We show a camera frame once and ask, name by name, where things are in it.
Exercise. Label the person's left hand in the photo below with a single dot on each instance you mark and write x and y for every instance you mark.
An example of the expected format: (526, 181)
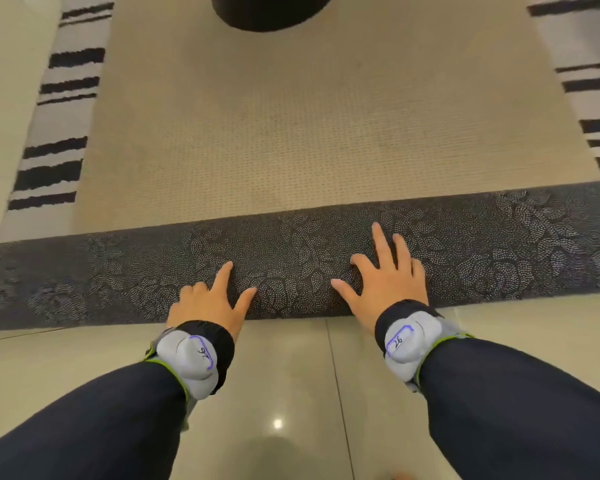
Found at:
(205, 307)

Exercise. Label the person's right hand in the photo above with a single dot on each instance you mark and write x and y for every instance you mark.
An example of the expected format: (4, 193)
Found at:
(390, 294)

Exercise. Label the person's right middle finger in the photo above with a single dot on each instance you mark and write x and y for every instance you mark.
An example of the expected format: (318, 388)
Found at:
(382, 247)

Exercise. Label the person's left thumb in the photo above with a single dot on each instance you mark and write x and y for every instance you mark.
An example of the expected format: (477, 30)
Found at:
(245, 303)

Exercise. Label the person's right thumb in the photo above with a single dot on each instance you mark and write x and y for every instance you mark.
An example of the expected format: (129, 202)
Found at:
(347, 292)

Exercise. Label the person's right little finger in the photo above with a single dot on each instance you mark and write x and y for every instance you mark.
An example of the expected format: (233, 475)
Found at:
(419, 272)

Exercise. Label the beige rug with dark floral backing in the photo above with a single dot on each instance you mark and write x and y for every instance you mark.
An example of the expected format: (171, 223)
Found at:
(305, 144)

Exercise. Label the person's right forearm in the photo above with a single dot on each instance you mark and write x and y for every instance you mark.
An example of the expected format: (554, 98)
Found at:
(520, 409)

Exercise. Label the person's left forearm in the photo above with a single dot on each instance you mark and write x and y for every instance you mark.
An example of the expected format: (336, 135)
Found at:
(90, 424)

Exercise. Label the grey wrist tracker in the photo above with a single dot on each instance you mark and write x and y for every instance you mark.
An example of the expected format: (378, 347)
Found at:
(412, 344)
(190, 357)

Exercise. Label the black round stool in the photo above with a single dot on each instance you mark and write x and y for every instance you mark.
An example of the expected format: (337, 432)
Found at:
(272, 12)

